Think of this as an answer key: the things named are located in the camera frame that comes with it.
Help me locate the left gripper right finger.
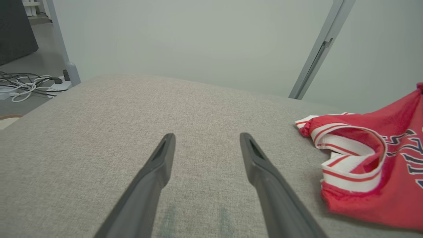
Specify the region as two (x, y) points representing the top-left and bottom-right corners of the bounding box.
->
(240, 132), (328, 238)

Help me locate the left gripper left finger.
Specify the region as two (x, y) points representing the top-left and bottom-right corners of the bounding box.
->
(94, 133), (176, 238)

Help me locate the red lettered sports jersey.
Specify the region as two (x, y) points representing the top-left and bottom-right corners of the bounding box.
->
(295, 83), (423, 231)

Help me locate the grey fabric sofa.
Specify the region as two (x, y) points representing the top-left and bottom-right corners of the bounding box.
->
(0, 73), (423, 238)

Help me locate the white power strip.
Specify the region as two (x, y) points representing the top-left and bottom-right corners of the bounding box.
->
(46, 79), (72, 99)

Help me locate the grey angled partition leg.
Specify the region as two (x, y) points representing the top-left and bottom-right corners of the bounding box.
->
(46, 0), (82, 87)

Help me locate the black panel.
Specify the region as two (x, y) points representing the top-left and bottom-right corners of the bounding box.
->
(0, 0), (39, 65)

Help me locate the grey partition post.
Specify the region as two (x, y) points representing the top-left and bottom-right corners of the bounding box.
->
(288, 0), (356, 100)

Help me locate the white cable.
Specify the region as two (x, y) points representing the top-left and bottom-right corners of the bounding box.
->
(9, 75), (51, 102)

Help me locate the black cable bundle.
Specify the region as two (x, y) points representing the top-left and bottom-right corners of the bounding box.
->
(0, 70), (51, 97)

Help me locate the white furniture frame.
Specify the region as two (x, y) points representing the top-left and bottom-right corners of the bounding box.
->
(21, 0), (50, 17)

